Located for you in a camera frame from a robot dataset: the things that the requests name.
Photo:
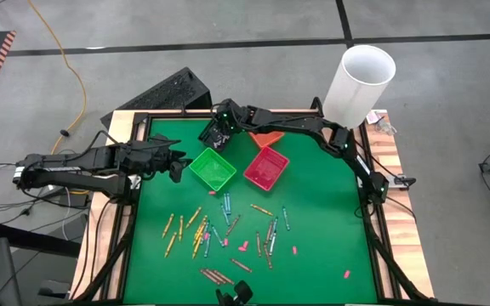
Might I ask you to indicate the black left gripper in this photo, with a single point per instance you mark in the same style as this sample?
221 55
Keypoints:
160 159

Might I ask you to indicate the brown crayon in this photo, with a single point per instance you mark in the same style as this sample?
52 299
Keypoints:
223 277
241 265
267 256
233 224
269 232
258 244
209 276
216 276

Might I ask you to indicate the orange plastic basket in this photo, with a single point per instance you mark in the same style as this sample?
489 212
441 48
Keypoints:
266 138

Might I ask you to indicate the green plastic basket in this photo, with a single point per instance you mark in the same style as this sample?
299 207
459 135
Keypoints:
212 168

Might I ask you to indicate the black plastic basket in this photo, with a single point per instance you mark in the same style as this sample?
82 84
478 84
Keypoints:
203 135

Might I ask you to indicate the pink white card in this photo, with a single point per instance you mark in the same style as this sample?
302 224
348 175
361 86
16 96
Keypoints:
374 115

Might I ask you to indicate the black metal table frame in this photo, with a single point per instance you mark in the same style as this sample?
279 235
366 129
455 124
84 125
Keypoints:
127 255

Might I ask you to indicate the white shade wooden base lamp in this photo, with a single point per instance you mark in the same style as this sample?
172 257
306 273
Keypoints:
355 85

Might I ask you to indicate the black floor beam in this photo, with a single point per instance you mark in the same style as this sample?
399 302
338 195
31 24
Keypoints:
32 240

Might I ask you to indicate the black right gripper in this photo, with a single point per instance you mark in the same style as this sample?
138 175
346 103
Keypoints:
234 117

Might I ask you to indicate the red plastic basket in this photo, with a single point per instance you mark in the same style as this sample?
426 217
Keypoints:
266 168

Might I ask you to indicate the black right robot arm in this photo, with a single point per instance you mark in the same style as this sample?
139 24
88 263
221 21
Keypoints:
296 121

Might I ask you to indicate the green table mat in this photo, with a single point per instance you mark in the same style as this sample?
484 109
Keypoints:
326 255

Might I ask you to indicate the black perforated computer case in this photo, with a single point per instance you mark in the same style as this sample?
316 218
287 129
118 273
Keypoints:
168 91

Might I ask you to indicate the clear plastic bag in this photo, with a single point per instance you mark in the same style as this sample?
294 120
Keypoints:
385 127

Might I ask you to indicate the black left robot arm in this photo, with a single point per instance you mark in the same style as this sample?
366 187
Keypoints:
79 166

